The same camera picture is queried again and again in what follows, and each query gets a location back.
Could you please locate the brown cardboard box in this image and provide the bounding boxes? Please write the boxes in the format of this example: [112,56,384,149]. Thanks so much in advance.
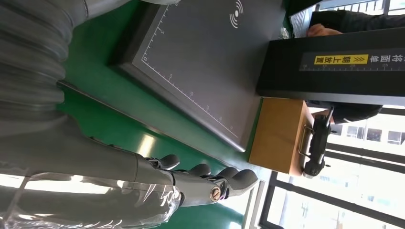
[248,97,314,177]

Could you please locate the person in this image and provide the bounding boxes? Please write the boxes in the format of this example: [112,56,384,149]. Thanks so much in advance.
[306,9,405,125]

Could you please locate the black remote controller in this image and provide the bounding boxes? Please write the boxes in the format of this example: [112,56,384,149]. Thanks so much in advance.
[298,106,335,179]

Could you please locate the black inbound scanner machine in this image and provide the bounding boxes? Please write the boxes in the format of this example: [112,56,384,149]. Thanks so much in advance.
[109,0,405,152]

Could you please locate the green conveyor belt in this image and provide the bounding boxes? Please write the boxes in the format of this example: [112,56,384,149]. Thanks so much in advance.
[57,80,266,229]

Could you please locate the black window frame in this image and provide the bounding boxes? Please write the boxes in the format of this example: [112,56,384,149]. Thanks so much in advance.
[259,105,405,229]

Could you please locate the black laptop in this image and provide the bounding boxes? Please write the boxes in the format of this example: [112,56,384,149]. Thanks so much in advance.
[289,4,317,39]

